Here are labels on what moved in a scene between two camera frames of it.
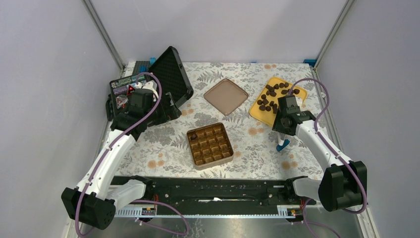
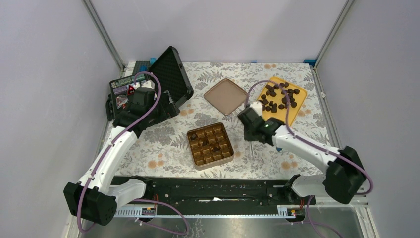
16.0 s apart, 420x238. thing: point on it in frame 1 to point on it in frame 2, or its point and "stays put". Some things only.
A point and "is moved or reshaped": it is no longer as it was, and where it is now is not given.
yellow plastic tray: x=265 y=107 stays put
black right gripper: x=277 y=126 to x=247 y=137
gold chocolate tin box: x=209 y=145 stays put
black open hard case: x=176 y=87 stays put
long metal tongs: x=281 y=142 is moved or reshaped
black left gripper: x=171 y=112 stays put
